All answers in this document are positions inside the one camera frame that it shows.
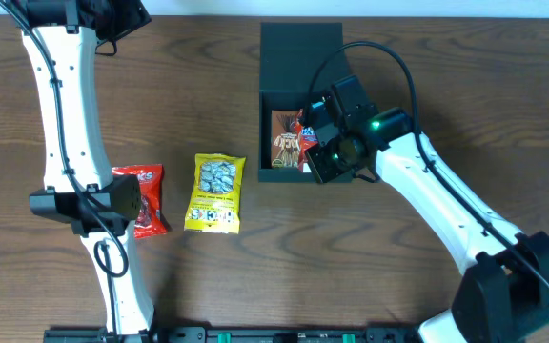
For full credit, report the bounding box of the yellow Hacks candy bag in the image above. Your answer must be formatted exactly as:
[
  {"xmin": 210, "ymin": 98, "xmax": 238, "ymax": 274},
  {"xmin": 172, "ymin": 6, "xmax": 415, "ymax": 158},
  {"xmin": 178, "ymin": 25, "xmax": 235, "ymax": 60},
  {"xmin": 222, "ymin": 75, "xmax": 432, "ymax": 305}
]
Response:
[{"xmin": 184, "ymin": 153, "xmax": 246, "ymax": 234}]

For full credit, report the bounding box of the red Hello Panda box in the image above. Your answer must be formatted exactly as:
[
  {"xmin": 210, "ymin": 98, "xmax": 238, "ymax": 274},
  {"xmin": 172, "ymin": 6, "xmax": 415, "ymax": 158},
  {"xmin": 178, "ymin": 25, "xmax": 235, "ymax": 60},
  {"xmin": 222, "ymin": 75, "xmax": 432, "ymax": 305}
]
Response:
[{"xmin": 294, "ymin": 109, "xmax": 318, "ymax": 173}]

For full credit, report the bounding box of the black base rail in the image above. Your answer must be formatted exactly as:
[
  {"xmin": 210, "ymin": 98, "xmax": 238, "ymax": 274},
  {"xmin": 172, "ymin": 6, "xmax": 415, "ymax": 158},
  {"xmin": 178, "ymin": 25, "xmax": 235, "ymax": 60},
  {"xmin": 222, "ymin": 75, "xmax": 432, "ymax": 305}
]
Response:
[{"xmin": 42, "ymin": 326, "xmax": 422, "ymax": 343}]

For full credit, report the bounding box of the black gift box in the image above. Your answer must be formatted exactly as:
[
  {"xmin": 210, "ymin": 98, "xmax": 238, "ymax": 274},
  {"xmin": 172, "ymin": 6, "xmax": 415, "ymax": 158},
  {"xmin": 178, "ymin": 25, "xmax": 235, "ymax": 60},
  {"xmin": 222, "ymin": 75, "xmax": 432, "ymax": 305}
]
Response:
[{"xmin": 257, "ymin": 23, "xmax": 351, "ymax": 183}]

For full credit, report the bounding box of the brown Pocky box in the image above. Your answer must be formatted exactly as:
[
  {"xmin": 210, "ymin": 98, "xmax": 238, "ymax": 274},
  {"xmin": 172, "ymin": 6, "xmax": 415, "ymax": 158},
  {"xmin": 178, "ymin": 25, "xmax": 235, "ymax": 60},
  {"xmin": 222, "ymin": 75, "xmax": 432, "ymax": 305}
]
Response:
[{"xmin": 271, "ymin": 111, "xmax": 300, "ymax": 169}]

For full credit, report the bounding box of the right black cable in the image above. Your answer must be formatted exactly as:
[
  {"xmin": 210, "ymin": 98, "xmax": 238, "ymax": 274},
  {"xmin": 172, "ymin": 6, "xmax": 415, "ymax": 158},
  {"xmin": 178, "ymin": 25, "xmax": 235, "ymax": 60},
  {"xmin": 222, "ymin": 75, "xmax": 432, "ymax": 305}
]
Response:
[{"xmin": 305, "ymin": 40, "xmax": 549, "ymax": 343}]

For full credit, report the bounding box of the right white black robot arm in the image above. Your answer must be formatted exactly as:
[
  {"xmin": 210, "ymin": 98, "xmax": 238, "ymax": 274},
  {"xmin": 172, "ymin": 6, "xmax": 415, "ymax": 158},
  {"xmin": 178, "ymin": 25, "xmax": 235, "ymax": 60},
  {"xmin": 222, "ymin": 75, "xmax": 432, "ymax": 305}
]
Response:
[{"xmin": 303, "ymin": 98, "xmax": 549, "ymax": 342}]

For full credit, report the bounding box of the red Hacks candy bag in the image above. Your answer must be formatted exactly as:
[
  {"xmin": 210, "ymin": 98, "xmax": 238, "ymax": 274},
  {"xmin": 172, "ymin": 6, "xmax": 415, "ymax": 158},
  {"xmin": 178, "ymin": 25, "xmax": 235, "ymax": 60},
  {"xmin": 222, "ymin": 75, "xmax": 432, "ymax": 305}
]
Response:
[{"xmin": 112, "ymin": 164, "xmax": 167, "ymax": 239}]

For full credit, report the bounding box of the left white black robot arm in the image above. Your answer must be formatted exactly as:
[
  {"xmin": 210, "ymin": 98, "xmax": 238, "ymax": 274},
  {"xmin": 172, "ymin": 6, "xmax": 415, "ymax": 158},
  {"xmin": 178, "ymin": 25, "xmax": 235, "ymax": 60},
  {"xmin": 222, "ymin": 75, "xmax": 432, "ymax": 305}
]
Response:
[{"xmin": 0, "ymin": 0, "xmax": 154, "ymax": 342}]

